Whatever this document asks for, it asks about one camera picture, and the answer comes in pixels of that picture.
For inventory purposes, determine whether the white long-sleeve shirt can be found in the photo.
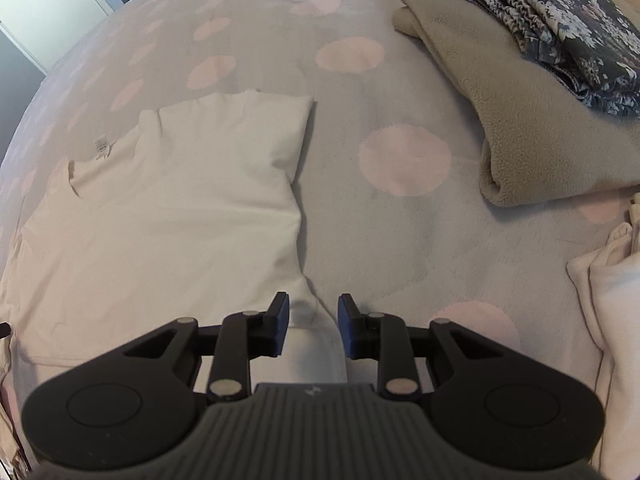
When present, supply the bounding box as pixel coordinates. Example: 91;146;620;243
1;90;347;457

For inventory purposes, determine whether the pink polka-dot bed sheet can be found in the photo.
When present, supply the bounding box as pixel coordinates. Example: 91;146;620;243
1;0;623;387

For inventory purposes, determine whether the folded white garment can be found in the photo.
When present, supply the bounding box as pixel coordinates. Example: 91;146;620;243
566;222;639;479

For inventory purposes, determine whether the folded khaki fleece garment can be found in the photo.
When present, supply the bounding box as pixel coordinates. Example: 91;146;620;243
392;0;639;207

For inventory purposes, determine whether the folded dark floral garment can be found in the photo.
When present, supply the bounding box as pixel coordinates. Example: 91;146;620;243
466;0;639;118

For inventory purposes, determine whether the white door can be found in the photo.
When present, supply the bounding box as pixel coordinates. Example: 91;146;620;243
0;0;126;74

